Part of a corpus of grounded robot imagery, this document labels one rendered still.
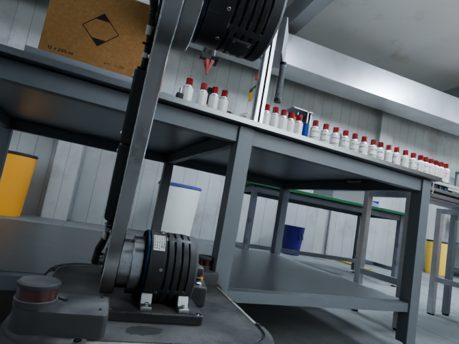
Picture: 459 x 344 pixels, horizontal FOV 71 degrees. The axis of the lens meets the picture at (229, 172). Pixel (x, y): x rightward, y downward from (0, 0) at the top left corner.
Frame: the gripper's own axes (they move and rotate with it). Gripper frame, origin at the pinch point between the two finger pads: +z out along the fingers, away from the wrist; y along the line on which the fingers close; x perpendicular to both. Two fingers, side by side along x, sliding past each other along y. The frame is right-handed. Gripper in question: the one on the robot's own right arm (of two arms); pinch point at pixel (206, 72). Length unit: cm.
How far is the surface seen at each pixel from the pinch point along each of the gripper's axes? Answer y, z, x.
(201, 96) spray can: 3.5, 20.1, 18.1
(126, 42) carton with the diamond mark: 39, 25, 60
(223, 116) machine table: 3, 40, 62
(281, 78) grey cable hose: -33.1, 1.5, 24.4
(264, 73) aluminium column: -21.4, 4.7, 30.7
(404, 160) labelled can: -137, 19, 6
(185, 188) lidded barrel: -47, 51, -235
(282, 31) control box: -26.6, -18.4, 31.1
